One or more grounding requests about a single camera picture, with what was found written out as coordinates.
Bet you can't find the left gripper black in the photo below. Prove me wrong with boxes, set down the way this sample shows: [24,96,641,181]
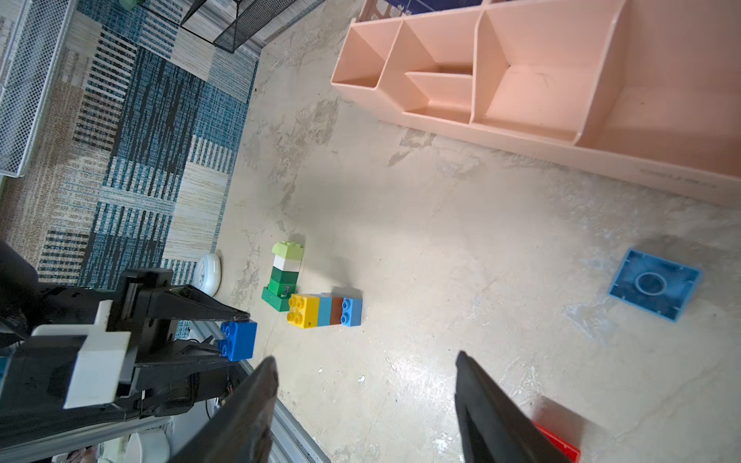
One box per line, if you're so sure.
[108,268,250,405]

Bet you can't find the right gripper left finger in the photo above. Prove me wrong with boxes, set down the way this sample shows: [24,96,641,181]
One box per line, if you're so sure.
[170,357,279,462]

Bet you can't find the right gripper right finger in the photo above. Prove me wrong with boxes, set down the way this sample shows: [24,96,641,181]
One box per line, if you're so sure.
[455,351,568,463]

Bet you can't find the dark blue lego brick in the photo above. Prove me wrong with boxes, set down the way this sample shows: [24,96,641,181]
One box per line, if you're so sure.
[217,320,258,362]

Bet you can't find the long green lego brick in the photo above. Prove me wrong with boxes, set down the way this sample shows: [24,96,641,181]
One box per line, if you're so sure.
[262,287,291,313]

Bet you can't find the bright green square lego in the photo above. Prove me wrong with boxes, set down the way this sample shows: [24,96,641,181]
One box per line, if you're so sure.
[267,279,296,299]

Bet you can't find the dark green square lego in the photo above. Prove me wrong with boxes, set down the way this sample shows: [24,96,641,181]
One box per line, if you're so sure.
[270,266,299,285]

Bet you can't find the yellow lego brick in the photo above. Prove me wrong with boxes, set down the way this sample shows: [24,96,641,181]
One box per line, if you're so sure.
[287,294,320,329]

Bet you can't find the cream square lego brick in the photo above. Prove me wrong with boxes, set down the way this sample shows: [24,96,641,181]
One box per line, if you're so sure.
[273,255,302,272]

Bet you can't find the light blue lego brick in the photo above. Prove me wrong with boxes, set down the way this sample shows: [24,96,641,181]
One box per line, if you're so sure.
[318,294,333,327]

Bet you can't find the brown square lego brick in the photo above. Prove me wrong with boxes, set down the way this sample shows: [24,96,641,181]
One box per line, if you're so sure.
[330,295,345,325]

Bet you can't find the medium blue square lego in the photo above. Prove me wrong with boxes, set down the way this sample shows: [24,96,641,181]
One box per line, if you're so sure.
[608,249,702,322]

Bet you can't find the lime green lego brick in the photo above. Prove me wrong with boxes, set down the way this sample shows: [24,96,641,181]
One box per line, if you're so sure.
[271,241,304,260]

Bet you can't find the long blue lego brick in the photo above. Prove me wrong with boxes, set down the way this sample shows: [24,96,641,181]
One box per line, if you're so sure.
[341,297,363,327]

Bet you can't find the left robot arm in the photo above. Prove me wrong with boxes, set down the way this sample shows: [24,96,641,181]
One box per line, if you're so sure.
[1,244,250,448]

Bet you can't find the red lego brick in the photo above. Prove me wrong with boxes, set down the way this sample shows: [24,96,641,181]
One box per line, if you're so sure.
[535,424,582,463]

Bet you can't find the pale blue round clock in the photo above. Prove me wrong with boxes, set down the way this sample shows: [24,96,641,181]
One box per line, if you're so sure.
[192,254,221,296]

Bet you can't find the pink desk file organizer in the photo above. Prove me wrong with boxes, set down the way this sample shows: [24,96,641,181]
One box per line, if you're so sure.
[331,1,740,206]

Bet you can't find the black wire shelf rack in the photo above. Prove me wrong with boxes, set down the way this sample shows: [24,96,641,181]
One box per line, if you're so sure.
[176,0,321,53]

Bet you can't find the white wire mesh basket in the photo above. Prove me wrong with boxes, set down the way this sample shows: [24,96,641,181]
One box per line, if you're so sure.
[1,0,77,177]

